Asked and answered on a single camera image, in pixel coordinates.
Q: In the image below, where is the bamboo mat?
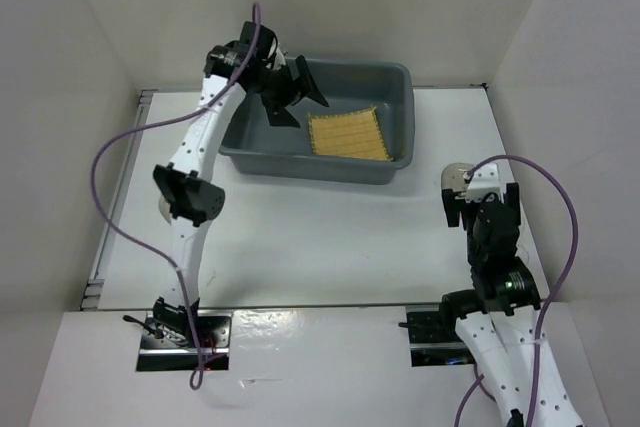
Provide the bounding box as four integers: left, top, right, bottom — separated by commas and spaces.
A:
307, 105, 392, 161

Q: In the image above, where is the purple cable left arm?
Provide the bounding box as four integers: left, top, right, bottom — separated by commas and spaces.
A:
89, 1, 264, 391

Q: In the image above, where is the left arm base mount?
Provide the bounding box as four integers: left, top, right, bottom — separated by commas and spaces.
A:
122, 310, 232, 372

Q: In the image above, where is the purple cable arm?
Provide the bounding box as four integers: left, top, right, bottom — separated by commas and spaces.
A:
452, 155, 581, 427
89, 1, 264, 391

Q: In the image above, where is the clear plate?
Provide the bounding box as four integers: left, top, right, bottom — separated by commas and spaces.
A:
440, 162, 474, 193
158, 196, 172, 224

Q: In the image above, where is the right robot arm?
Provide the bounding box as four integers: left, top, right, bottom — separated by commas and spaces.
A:
438, 183, 584, 426

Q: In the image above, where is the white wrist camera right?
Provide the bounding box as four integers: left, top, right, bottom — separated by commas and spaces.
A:
463, 162, 501, 203

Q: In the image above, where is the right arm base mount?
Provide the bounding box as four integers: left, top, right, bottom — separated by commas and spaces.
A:
398, 304, 475, 367

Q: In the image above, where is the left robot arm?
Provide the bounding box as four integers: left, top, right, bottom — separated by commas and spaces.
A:
153, 21, 328, 347

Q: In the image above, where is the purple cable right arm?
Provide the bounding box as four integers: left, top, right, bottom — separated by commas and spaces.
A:
452, 155, 581, 427

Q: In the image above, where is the grey plastic bin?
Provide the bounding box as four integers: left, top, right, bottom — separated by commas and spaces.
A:
219, 58, 415, 185

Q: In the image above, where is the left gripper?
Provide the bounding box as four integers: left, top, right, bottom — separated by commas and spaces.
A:
250, 56, 328, 129

